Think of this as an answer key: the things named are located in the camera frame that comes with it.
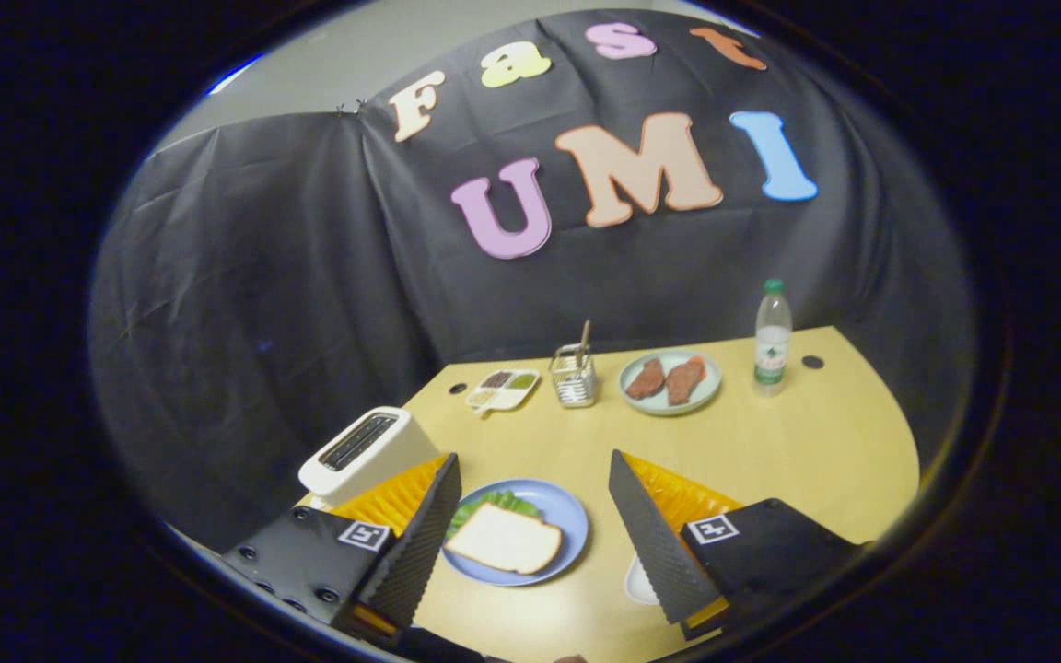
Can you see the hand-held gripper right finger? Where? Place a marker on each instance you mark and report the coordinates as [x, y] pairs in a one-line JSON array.
[[655, 543]]

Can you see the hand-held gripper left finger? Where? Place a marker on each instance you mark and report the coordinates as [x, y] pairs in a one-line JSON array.
[[420, 543]]

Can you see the plain bread slice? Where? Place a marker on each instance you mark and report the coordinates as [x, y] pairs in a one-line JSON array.
[[507, 539]]

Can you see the green lettuce leaf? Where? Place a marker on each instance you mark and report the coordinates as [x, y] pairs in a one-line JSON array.
[[498, 501]]

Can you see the white plate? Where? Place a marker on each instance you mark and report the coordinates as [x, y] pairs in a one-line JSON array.
[[638, 582]]

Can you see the white toaster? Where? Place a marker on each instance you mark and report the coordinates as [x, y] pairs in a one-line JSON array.
[[374, 460]]

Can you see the blue plate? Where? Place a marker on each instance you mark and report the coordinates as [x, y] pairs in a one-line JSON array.
[[563, 511]]

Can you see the pale green plate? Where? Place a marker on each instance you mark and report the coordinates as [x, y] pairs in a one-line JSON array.
[[673, 409]]

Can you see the brown meat patty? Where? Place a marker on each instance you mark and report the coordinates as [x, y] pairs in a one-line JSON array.
[[684, 381], [647, 379]]

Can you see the white divided condiment dish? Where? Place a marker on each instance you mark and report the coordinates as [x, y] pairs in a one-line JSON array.
[[501, 391]]

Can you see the clear water bottle green label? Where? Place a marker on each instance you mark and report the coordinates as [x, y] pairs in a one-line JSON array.
[[772, 350]]

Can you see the black backdrop cloth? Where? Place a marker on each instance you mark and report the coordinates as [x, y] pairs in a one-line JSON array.
[[309, 304]]

